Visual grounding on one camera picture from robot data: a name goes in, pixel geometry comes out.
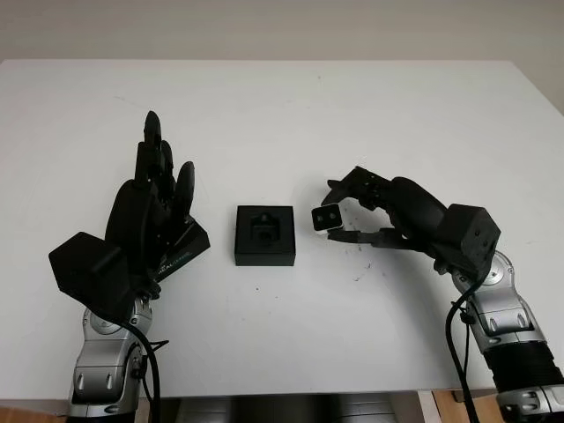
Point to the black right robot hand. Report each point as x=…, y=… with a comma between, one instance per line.
x=418, y=216

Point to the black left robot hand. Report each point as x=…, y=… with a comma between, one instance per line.
x=132, y=220

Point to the black RealSense box lid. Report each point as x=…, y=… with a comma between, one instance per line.
x=185, y=247

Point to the small silver depth camera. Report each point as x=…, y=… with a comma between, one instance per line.
x=327, y=218

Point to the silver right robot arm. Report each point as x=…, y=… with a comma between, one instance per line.
x=511, y=317

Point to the white table leg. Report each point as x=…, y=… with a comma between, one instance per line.
x=425, y=407

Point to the grey robot body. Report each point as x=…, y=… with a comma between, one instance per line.
x=282, y=410

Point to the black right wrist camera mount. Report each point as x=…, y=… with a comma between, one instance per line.
x=473, y=233

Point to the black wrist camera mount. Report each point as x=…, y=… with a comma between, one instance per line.
x=88, y=269
x=473, y=233

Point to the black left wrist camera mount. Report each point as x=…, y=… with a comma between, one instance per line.
x=88, y=269

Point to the black camera box base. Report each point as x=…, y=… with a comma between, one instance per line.
x=264, y=255

